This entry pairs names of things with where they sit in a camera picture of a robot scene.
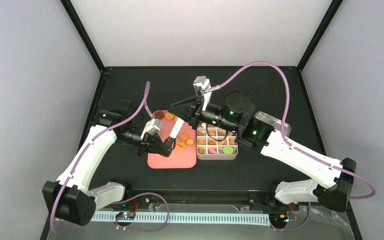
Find pink cookie in tin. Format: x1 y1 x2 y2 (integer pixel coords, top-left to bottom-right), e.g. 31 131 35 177
207 147 218 154

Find dark chocolate round cookie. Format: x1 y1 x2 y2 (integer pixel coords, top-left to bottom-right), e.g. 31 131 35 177
154 111 165 120

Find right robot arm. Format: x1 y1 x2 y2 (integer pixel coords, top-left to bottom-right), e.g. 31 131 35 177
168 91 357 212

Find black front rail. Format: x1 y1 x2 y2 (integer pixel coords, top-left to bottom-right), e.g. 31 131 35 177
122 189 280 205

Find silver metal tongs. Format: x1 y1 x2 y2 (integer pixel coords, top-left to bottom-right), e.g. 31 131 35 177
164 118 185 150

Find pale oval cookie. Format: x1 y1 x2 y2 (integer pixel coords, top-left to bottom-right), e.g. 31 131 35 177
185 138 195 146

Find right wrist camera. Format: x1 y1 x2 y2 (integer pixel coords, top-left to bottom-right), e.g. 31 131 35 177
193 76 212 112

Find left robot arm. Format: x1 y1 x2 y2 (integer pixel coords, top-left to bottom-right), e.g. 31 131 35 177
42 100 174 226

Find round orange cookie top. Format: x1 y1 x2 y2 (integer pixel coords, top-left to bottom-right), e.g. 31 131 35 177
164 111 175 120

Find metal tin with white dividers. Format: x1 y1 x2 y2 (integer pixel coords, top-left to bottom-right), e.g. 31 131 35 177
196 123 239 161

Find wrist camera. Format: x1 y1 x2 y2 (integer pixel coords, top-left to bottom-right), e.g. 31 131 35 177
141 118 162 140
193 76 212 112

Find pale flower cookie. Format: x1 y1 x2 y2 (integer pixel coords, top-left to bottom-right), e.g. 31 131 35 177
179 133 190 142

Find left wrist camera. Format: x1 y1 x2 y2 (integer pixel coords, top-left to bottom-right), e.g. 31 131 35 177
141 118 162 140

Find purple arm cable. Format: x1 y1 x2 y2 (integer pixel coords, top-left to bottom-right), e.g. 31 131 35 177
50 81 156 234
205 61 377 200

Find round cookie with red mark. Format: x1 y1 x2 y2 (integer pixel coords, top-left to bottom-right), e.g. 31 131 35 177
175 141 187 151

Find silver tin lid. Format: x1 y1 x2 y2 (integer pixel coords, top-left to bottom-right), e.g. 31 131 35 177
254 111 292 137

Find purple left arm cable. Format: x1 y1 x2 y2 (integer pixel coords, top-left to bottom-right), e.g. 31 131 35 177
50 81 156 234

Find green round cookie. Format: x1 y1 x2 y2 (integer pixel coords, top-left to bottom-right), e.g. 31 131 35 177
222 146 234 155

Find white slotted cable duct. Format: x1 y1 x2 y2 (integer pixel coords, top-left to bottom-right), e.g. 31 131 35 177
90 211 270 227

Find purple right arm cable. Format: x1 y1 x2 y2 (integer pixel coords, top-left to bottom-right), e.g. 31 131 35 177
205 61 377 200

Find pink plastic tray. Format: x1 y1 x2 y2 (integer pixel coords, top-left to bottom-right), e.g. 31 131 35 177
147 110 197 169

